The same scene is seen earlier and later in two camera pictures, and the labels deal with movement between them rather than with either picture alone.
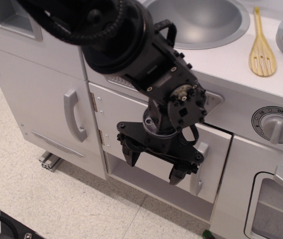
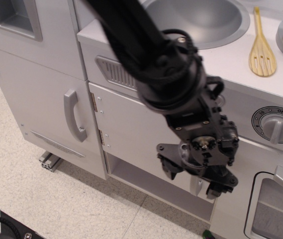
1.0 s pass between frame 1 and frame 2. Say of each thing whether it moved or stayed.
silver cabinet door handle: stayed
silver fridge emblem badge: stayed
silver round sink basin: stayed
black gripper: moved
